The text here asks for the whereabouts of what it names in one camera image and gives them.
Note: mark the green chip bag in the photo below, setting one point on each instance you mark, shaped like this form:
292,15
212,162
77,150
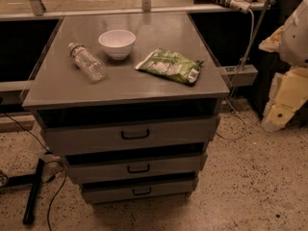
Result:
171,65

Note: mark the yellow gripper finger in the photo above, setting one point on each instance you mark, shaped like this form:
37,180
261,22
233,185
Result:
276,119

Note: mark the clear plastic water bottle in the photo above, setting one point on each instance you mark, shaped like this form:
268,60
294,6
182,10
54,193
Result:
91,65

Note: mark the black floor stand leg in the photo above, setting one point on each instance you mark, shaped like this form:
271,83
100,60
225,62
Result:
28,179

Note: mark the grey metal rail bracket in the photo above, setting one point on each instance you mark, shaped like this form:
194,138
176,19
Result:
234,78

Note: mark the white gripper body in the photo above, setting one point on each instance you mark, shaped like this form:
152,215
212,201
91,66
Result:
296,38

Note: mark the dark cabinet at right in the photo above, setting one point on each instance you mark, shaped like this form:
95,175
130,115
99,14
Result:
269,62

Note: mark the white ceramic bowl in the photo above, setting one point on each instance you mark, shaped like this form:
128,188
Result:
117,44

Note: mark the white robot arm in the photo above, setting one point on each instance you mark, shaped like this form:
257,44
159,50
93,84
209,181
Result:
291,42

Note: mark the grey drawer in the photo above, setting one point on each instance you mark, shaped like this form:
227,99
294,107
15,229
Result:
174,186
131,135
137,168

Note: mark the grey drawer cabinet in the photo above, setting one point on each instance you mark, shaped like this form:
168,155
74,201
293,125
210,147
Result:
62,96

